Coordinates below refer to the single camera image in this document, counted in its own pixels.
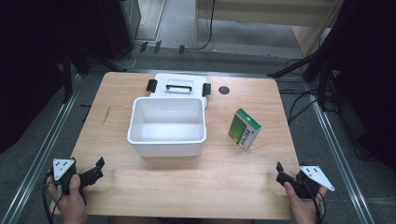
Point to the green and white carton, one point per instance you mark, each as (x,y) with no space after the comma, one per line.
(243,129)

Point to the black metal stand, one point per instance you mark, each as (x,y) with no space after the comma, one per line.
(314,65)

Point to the person's left hand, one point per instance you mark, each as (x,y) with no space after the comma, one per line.
(72,202)

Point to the black metal stand leg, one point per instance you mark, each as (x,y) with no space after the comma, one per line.
(67,77)

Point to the white plastic storage box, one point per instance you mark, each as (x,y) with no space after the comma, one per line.
(167,126)

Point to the person's right hand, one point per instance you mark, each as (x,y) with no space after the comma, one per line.
(300,205)

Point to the metal floor rail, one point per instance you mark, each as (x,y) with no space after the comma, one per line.
(339,155)
(37,155)

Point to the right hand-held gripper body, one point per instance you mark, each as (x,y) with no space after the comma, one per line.
(308,183)

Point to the black cabinet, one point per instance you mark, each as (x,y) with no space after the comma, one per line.
(118,28)

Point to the dark curtain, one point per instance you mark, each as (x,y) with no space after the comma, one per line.
(34,62)
(367,77)

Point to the black round table grommet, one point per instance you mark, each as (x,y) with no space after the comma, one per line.
(223,90)

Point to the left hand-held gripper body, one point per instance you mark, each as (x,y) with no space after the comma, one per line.
(66,174)

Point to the light wooden furniture frame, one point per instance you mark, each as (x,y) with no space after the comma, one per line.
(264,12)

